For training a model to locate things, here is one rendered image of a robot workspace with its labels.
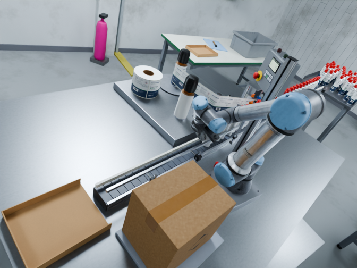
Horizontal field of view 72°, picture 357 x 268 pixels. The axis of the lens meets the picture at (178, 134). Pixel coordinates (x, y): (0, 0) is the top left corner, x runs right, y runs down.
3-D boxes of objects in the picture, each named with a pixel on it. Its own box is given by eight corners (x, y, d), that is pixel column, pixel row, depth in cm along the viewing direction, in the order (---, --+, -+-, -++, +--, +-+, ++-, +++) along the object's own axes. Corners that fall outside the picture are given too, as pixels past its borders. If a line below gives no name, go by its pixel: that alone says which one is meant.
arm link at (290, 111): (241, 182, 120) (332, 105, 81) (221, 194, 111) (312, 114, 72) (227, 162, 124) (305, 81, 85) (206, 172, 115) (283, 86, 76)
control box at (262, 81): (268, 82, 144) (285, 51, 132) (280, 98, 131) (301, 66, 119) (253, 79, 141) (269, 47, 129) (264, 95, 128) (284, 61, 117)
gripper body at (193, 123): (200, 121, 141) (199, 108, 130) (211, 130, 137) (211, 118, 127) (190, 129, 139) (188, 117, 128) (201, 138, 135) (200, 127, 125)
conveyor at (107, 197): (267, 111, 216) (270, 107, 213) (275, 116, 212) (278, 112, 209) (94, 194, 108) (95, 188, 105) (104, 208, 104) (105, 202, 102)
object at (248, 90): (239, 107, 197) (254, 79, 181) (252, 117, 191) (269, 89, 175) (229, 111, 187) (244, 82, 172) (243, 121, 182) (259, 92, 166)
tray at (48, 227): (80, 183, 111) (80, 177, 108) (111, 228, 99) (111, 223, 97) (2, 216, 91) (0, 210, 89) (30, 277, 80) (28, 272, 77)
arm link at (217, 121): (235, 119, 113) (219, 104, 119) (219, 124, 107) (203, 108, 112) (228, 131, 119) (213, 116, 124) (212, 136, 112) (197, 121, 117)
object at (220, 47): (217, 41, 345) (218, 41, 344) (227, 51, 323) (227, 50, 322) (202, 39, 335) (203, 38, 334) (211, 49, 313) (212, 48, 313)
